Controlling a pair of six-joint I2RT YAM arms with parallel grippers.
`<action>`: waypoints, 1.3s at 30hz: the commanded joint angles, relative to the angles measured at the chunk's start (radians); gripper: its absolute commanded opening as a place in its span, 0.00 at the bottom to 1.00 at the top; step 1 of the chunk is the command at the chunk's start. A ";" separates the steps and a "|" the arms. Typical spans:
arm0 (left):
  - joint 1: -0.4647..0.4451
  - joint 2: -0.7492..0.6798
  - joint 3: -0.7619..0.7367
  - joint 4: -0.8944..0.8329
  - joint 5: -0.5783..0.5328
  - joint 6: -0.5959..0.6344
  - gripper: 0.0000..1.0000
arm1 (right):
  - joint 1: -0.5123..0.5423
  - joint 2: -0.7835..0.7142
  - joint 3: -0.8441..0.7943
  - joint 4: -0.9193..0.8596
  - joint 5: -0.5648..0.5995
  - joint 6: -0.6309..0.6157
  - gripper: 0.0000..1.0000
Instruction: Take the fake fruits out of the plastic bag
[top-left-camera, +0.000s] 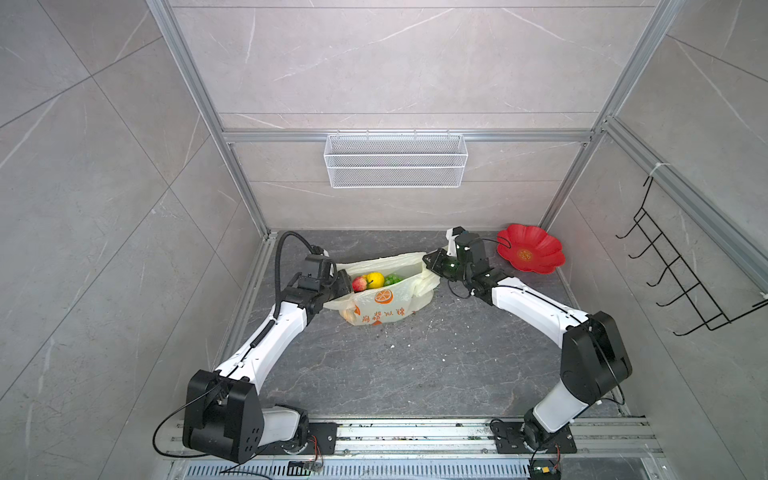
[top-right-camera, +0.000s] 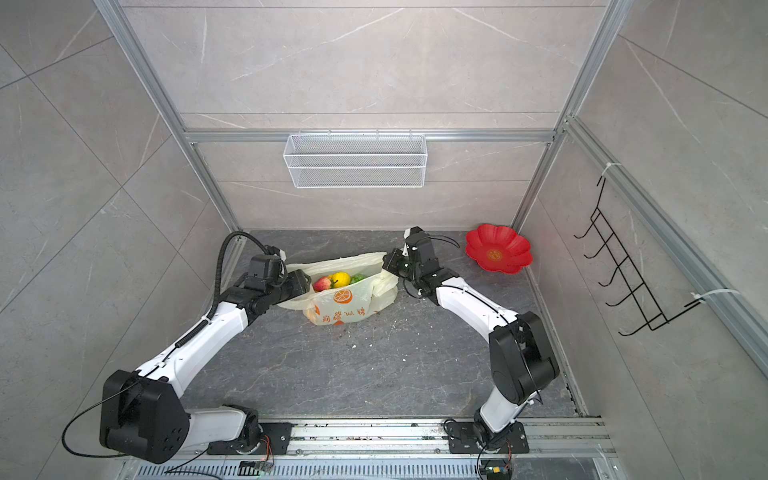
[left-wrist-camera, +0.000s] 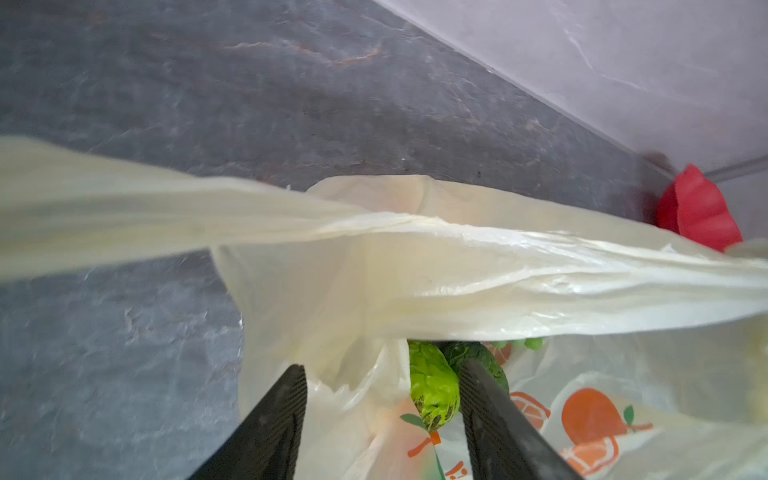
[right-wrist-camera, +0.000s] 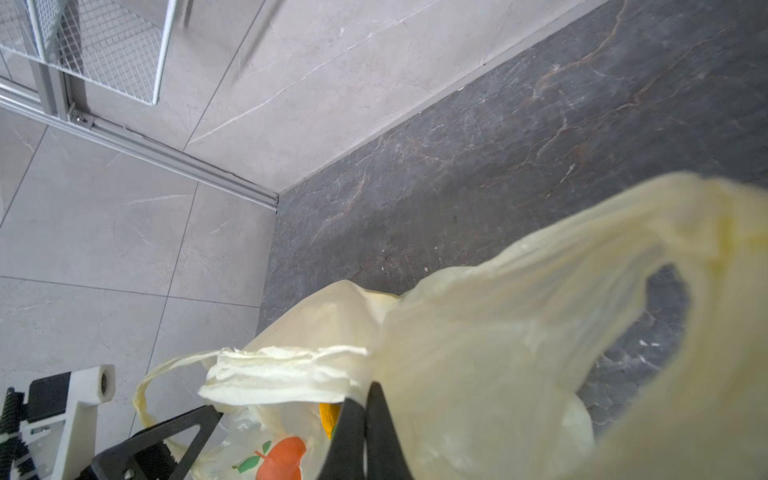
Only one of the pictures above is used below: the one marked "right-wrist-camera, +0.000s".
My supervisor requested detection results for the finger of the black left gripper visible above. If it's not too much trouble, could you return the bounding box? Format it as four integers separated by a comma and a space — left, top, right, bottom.
89, 405, 222, 480

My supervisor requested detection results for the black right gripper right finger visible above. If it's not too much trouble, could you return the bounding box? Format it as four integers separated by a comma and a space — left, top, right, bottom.
365, 382, 414, 480

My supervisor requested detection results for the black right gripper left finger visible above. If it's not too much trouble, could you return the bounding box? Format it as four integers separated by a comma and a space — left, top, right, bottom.
317, 398, 365, 480

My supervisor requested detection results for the yellow fake lemon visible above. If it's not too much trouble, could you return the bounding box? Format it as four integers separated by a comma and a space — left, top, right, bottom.
318, 403, 342, 440

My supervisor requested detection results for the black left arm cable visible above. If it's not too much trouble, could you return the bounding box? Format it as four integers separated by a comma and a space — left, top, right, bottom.
0, 386, 37, 480

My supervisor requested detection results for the white wire mesh basket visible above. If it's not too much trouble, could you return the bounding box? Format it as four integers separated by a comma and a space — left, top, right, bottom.
1, 0, 178, 105

